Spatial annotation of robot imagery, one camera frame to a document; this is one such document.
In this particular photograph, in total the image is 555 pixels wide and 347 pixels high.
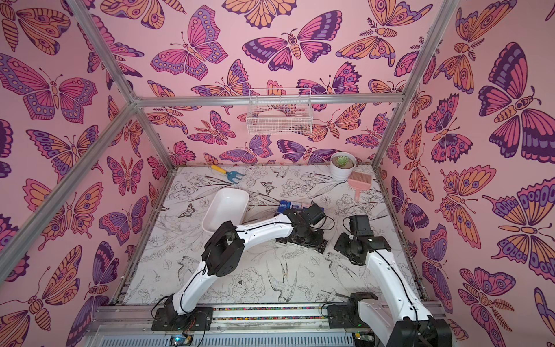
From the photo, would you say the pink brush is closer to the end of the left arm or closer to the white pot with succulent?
the white pot with succulent

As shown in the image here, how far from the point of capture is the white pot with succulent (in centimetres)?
108

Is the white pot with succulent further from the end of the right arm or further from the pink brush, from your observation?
the end of the right arm
